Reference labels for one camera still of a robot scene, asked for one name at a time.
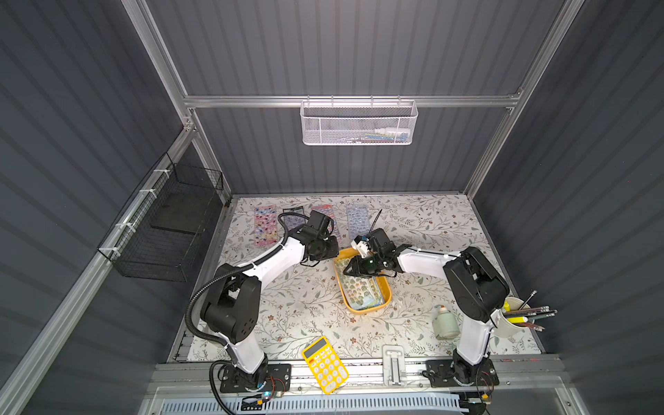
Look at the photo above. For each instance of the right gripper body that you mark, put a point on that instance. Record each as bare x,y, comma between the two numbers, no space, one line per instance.
364,261

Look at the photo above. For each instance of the white metal bracket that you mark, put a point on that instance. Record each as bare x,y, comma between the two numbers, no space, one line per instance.
394,365

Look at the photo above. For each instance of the white pen cup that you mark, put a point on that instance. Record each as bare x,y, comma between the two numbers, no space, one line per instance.
504,328

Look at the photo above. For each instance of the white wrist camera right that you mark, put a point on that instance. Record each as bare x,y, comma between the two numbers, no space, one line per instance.
361,245

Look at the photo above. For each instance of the items in white basket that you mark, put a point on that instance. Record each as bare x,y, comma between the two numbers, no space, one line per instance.
389,135

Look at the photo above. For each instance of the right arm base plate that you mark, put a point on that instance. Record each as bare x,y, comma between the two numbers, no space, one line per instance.
459,373

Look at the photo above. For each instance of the white wire basket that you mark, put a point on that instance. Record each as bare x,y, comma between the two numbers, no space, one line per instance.
324,121

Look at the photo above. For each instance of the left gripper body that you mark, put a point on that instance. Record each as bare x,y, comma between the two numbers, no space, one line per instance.
326,248

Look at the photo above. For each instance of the green dinosaur sticker sheet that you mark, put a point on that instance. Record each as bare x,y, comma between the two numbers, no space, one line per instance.
361,294

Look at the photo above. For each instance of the purple sticker sheet black border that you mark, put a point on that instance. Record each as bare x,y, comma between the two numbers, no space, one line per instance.
294,217

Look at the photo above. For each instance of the pale green bottle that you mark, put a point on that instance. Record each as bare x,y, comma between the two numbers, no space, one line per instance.
445,324

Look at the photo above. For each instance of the pens in cup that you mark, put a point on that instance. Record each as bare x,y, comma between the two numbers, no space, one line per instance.
519,313

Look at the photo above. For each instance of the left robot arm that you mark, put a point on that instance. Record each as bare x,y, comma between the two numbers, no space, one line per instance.
225,310

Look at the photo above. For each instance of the yellow calculator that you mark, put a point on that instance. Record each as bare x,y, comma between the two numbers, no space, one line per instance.
326,366

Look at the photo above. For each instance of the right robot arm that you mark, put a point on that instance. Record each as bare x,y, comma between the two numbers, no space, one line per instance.
478,289

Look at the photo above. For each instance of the pink cat sticker sheet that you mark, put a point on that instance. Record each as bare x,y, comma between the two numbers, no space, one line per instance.
265,226

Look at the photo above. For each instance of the pale blue jewel sticker sheet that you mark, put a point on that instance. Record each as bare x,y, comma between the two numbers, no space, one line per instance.
358,220

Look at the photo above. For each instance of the yellow storage tray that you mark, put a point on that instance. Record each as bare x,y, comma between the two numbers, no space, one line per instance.
385,288

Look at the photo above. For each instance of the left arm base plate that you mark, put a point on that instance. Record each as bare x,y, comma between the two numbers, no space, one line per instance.
271,377

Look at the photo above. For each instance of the black wire basket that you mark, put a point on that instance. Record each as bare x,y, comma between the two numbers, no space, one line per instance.
169,226

